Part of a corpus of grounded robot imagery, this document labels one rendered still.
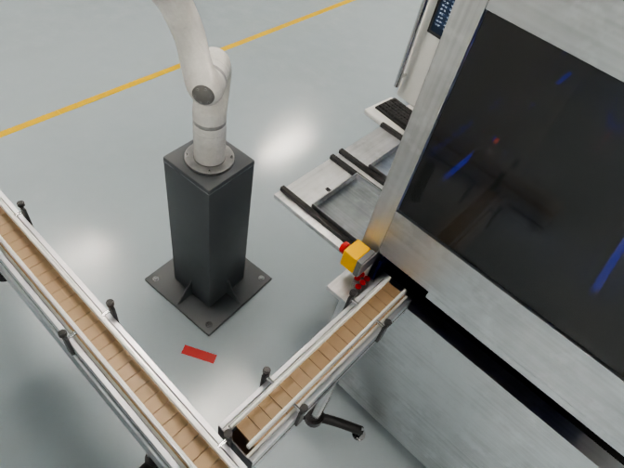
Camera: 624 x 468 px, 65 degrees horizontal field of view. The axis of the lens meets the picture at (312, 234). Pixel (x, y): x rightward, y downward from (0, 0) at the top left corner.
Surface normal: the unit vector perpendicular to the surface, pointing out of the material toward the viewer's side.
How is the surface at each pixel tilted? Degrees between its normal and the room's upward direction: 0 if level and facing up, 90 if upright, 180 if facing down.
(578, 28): 90
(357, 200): 0
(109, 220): 0
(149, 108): 0
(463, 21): 90
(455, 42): 90
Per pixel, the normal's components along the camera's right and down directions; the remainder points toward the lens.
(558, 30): -0.67, 0.50
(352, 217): 0.16, -0.62
